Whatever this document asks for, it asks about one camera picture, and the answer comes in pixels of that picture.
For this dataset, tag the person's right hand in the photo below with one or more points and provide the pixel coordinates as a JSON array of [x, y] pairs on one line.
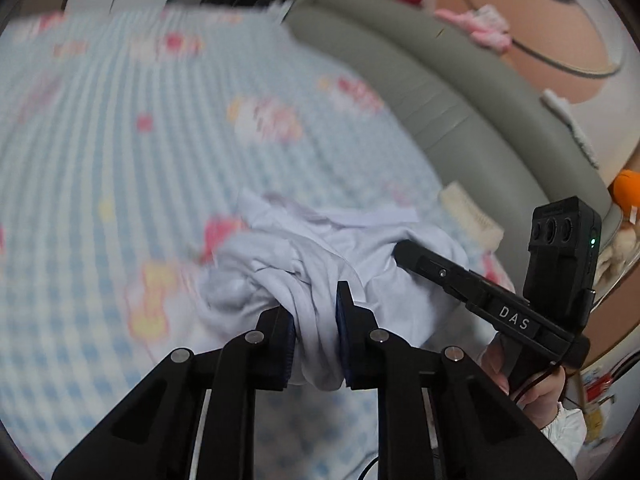
[[537, 402]]

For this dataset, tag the pink cloth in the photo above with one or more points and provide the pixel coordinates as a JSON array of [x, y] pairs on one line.
[[480, 25]]

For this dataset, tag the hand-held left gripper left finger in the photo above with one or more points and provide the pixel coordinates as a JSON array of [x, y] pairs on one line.
[[287, 346]]

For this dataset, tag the white fuzzy strip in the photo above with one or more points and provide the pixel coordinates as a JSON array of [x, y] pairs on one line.
[[575, 125]]

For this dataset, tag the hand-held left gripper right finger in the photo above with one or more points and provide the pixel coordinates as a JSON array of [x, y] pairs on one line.
[[343, 331]]

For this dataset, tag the grey padded headboard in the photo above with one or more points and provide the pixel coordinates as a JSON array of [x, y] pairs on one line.
[[450, 100]]

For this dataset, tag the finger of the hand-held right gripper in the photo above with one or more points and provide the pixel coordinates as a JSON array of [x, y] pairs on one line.
[[440, 272]]

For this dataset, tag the white navy-trimmed t-shirt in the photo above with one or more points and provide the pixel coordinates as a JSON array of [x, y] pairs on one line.
[[320, 265]]

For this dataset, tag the round beige table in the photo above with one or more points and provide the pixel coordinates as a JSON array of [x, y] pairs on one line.
[[565, 45]]

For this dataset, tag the person's right forearm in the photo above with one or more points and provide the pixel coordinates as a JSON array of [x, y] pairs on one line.
[[565, 432]]

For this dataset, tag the orange plush toy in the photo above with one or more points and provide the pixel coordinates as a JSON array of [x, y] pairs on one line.
[[627, 190]]

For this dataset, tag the blue checked cartoon bed sheet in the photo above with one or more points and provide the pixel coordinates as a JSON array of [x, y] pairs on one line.
[[125, 185]]

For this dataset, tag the colourful box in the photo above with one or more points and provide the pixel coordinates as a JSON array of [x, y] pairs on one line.
[[600, 400]]

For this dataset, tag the cream plush toy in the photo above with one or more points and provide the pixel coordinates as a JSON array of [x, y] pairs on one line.
[[620, 250]]

